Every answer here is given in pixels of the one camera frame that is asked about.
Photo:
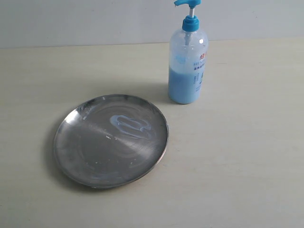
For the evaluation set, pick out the blue lotion pump bottle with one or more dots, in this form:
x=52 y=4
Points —
x=187 y=57

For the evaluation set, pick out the blue soap blob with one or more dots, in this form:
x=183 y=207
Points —
x=135 y=128

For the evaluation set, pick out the round stainless steel plate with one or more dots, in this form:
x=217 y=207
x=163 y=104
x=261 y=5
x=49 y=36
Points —
x=91 y=151

